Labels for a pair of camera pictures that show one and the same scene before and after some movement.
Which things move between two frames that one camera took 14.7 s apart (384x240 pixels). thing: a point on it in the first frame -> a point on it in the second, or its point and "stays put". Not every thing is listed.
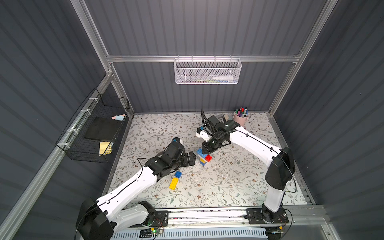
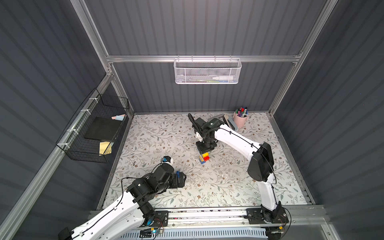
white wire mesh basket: x=207 y=71 stays put
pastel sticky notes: x=119 y=117 stays put
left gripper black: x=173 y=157 -> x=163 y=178
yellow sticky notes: x=105 y=148 stays put
